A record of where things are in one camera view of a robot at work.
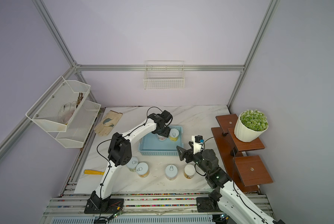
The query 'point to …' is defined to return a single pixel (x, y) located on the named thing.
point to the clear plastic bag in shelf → (66, 110)
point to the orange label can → (142, 169)
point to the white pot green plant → (250, 125)
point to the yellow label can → (173, 135)
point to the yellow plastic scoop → (93, 171)
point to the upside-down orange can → (189, 171)
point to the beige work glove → (104, 127)
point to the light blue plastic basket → (149, 145)
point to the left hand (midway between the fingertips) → (162, 133)
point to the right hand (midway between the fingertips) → (184, 146)
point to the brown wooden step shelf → (243, 171)
